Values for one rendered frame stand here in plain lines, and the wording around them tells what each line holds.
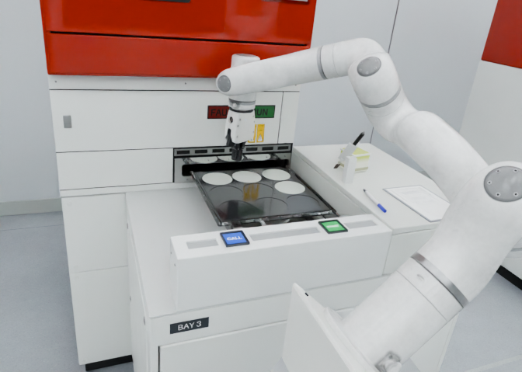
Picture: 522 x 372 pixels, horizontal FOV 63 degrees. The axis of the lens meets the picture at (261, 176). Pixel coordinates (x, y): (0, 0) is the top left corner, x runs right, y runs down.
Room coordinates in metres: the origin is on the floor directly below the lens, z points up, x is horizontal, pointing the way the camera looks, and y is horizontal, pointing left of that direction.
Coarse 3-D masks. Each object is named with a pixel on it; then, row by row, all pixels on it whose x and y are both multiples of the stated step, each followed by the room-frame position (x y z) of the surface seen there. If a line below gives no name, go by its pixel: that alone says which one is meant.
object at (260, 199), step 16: (208, 192) 1.20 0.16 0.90; (224, 192) 1.21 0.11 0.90; (240, 192) 1.23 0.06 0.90; (256, 192) 1.24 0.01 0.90; (272, 192) 1.25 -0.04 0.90; (304, 192) 1.27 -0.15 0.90; (224, 208) 1.11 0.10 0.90; (240, 208) 1.11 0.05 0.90; (256, 208) 1.12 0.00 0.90; (272, 208) 1.13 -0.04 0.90; (288, 208) 1.14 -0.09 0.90; (304, 208) 1.16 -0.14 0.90; (320, 208) 1.16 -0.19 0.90
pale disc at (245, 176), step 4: (236, 172) 1.38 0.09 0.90; (240, 172) 1.38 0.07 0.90; (244, 172) 1.38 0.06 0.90; (248, 172) 1.39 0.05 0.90; (252, 172) 1.39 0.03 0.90; (232, 176) 1.34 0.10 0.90; (236, 176) 1.34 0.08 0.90; (240, 176) 1.34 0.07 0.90; (244, 176) 1.35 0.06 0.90; (248, 176) 1.35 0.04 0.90; (252, 176) 1.36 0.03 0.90; (256, 176) 1.36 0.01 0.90; (260, 176) 1.36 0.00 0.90; (240, 180) 1.31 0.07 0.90; (244, 180) 1.31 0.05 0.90; (248, 180) 1.32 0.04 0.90; (252, 180) 1.32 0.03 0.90; (256, 180) 1.33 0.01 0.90
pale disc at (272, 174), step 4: (264, 172) 1.40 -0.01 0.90; (268, 172) 1.41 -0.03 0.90; (272, 172) 1.41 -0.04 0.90; (276, 172) 1.41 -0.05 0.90; (280, 172) 1.42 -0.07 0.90; (284, 172) 1.42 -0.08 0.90; (264, 176) 1.37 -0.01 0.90; (268, 176) 1.37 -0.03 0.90; (272, 176) 1.37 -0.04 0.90; (276, 176) 1.38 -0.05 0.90; (280, 176) 1.38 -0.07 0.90; (284, 176) 1.39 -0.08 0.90; (288, 176) 1.39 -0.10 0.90
